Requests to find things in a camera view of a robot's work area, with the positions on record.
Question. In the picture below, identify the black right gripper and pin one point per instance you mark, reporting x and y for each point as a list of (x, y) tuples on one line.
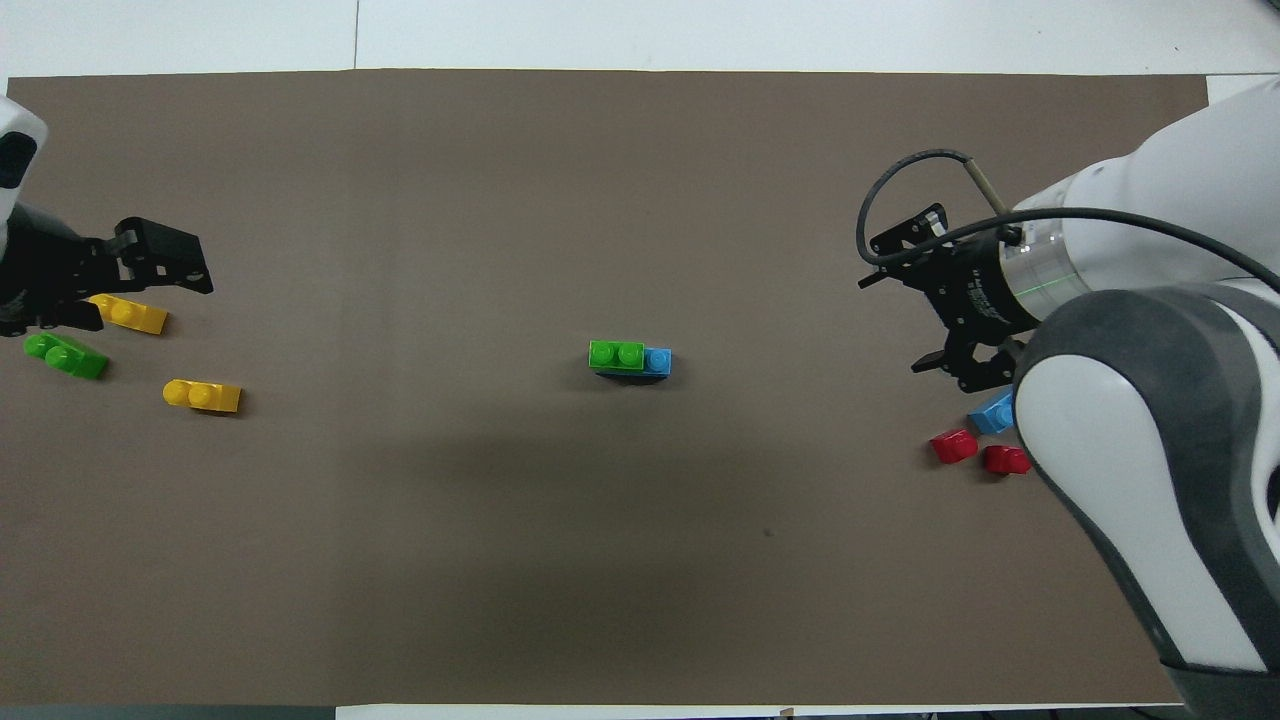
[(985, 290)]

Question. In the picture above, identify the yellow two-stud toy block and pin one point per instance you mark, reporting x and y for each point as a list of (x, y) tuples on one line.
[(203, 397), (135, 316)]

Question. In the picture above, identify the small red toy block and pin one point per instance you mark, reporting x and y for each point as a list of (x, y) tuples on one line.
[(1004, 460), (954, 447)]

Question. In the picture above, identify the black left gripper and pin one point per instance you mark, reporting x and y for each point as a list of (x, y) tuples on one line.
[(45, 265)]

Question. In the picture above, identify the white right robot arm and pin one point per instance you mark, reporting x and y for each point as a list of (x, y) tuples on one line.
[(1140, 430)]

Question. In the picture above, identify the brown table mat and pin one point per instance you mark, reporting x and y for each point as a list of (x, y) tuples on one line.
[(600, 550)]

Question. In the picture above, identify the green two-stud toy block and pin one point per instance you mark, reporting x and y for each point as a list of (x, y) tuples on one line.
[(617, 356), (66, 356)]

